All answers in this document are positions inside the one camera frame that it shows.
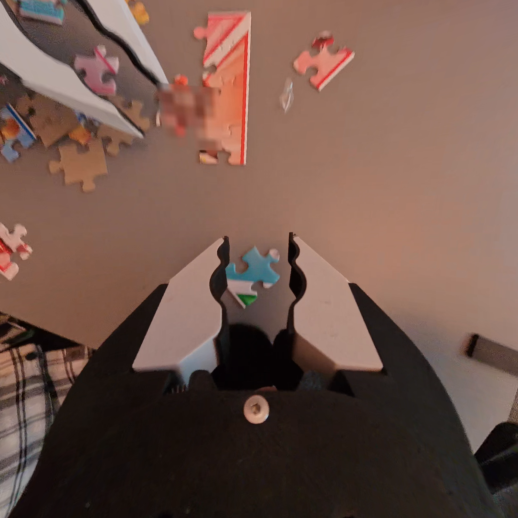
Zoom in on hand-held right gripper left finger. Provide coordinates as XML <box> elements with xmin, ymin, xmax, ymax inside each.
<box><xmin>132</xmin><ymin>237</ymin><xmax>230</xmax><ymax>386</ymax></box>

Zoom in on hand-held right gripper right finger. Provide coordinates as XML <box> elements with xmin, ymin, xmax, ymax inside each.
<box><xmin>287</xmin><ymin>232</ymin><xmax>384</xmax><ymax>386</ymax></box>

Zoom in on grey desk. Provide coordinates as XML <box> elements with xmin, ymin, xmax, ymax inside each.
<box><xmin>0</xmin><ymin>0</ymin><xmax>518</xmax><ymax>446</ymax></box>

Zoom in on red striped joined puzzle section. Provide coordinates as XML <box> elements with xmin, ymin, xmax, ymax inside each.
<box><xmin>193</xmin><ymin>11</ymin><xmax>251</xmax><ymax>166</ymax></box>

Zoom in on person's plaid shirt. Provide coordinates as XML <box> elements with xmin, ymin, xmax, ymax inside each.
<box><xmin>0</xmin><ymin>316</ymin><xmax>96</xmax><ymax>518</ymax></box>

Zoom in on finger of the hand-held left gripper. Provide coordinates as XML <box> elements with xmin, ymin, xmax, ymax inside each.
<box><xmin>0</xmin><ymin>4</ymin><xmax>145</xmax><ymax>139</ymax></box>
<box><xmin>76</xmin><ymin>0</ymin><xmax>169</xmax><ymax>86</ymax></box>

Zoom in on blue green puzzle piece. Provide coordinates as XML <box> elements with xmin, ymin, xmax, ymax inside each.
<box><xmin>224</xmin><ymin>246</ymin><xmax>281</xmax><ymax>309</ymax></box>

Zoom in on pink diagonal-striped puzzle piece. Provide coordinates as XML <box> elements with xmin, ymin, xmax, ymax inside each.
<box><xmin>74</xmin><ymin>45</ymin><xmax>120</xmax><ymax>96</ymax></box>

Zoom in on grey flat bar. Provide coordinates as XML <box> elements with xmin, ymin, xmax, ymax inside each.
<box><xmin>465</xmin><ymin>333</ymin><xmax>518</xmax><ymax>378</ymax></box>

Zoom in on jigsaw puzzle pieces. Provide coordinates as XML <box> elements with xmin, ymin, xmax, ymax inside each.
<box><xmin>0</xmin><ymin>0</ymin><xmax>355</xmax><ymax>282</ymax></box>

